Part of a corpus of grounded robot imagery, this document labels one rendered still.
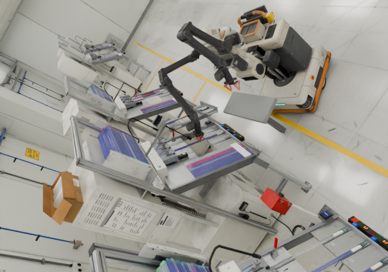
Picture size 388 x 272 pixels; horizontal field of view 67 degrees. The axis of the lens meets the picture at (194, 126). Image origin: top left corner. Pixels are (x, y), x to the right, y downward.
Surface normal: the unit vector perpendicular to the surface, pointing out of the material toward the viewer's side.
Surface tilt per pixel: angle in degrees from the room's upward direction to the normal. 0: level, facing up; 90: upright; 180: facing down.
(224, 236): 90
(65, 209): 46
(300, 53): 90
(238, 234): 90
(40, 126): 90
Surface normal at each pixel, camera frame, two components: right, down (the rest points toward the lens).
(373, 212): -0.74, -0.41
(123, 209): 0.40, 0.31
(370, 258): -0.12, -0.89
